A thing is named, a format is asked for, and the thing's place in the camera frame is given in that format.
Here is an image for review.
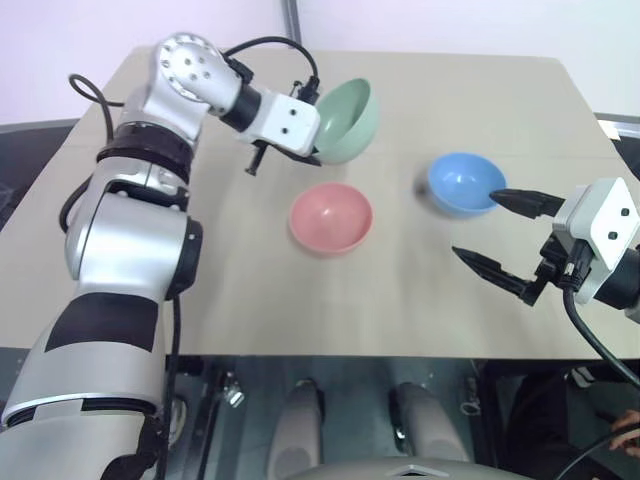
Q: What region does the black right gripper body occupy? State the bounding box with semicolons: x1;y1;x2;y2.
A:
533;230;597;290

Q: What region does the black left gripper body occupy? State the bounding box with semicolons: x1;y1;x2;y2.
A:
244;139;302;177

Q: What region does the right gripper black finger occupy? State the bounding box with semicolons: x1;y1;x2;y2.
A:
488;187;566;222
451;245;547;306

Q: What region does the green bowl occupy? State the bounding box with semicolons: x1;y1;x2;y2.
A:
314;78;380;166

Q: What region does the pink bowl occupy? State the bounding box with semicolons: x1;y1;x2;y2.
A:
288;182;374;259

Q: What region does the blue bowl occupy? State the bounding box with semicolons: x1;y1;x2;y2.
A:
427;152;508;221

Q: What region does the bystander bare hand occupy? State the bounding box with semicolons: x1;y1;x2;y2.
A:
609;408;640;450

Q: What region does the bystander dark clothing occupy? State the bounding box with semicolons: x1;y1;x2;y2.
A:
503;367;640;480

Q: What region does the grey right robot leg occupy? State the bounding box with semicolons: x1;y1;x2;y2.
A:
389;381;472;465

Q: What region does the grey robot leg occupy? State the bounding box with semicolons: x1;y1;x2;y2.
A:
389;381;472;465
266;378;328;480

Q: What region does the grey robot torso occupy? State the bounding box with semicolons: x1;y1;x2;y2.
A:
286;451;519;480

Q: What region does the dark curved platform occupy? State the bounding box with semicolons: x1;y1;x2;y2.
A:
0;118;77;234

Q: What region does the grey left robot leg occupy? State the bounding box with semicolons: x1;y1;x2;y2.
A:
266;378;328;480

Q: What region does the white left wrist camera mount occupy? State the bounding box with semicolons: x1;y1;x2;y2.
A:
247;91;322;157

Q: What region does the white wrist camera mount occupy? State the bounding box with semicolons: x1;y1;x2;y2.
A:
551;176;640;307
247;91;322;157

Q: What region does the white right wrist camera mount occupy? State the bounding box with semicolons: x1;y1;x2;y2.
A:
551;176;640;307

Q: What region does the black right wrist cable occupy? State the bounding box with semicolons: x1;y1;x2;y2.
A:
560;244;640;390

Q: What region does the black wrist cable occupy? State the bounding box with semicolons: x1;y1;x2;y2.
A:
560;244;640;390
222;35;324;104

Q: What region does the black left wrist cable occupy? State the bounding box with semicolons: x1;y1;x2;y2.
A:
222;35;324;104

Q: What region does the grey metal post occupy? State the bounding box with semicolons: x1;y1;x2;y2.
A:
280;0;304;42

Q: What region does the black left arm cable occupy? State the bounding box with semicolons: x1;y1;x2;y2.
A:
58;73;126;236
162;294;184;480

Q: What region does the thin black cable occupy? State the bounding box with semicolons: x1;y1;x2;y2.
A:
554;431;640;480

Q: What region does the metal table leg frame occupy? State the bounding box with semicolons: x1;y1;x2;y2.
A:
167;355;251;480

